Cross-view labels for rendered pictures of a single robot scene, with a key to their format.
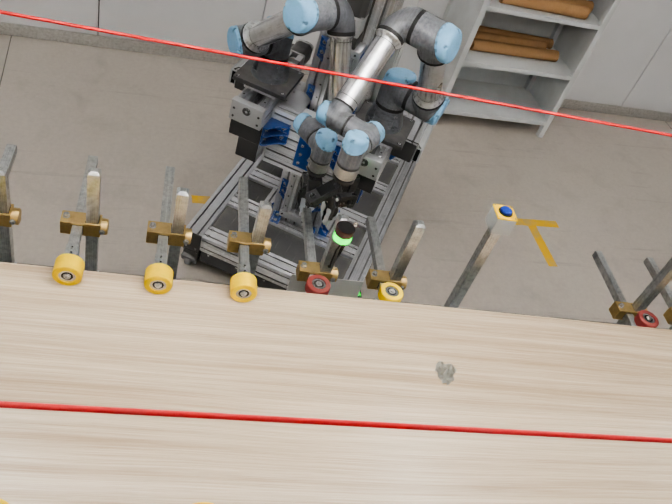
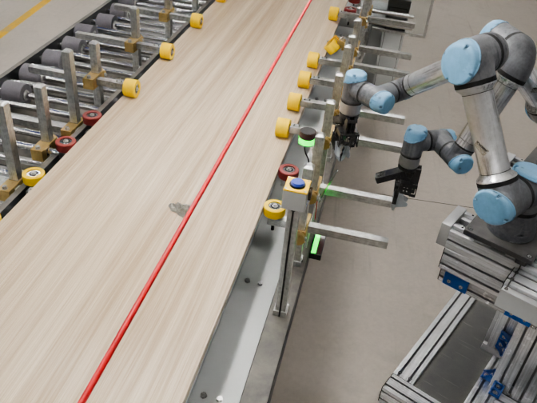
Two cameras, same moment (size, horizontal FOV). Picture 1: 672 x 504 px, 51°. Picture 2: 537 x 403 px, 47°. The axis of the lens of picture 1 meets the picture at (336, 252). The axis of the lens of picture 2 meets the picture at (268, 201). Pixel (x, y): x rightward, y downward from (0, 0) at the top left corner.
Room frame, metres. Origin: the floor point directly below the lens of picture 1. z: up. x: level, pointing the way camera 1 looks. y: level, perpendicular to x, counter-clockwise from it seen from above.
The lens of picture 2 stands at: (2.52, -1.76, 2.21)
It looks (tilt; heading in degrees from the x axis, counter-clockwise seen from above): 36 degrees down; 120
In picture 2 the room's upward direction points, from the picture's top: 6 degrees clockwise
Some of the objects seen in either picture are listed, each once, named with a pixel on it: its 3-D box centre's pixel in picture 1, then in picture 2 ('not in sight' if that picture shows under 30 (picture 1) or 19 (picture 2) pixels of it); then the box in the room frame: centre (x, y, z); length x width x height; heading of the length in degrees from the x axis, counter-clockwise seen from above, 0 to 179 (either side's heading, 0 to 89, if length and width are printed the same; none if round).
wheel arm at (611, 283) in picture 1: (615, 293); not in sight; (2.20, -1.09, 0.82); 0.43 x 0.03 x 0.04; 20
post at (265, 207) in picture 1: (252, 257); (323, 152); (1.61, 0.25, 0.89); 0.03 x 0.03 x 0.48; 20
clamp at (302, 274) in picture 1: (317, 273); (312, 189); (1.69, 0.03, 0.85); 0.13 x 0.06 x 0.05; 110
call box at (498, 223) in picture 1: (500, 220); (296, 195); (1.87, -0.47, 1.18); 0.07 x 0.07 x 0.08; 20
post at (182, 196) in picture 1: (174, 246); (332, 121); (1.53, 0.48, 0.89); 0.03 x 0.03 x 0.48; 20
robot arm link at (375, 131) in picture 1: (363, 134); (379, 97); (1.88, 0.05, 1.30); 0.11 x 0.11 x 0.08; 73
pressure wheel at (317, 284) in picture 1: (315, 293); (287, 180); (1.59, 0.02, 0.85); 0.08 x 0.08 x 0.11
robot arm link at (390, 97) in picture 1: (398, 87); (526, 186); (2.41, 0.00, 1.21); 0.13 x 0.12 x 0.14; 73
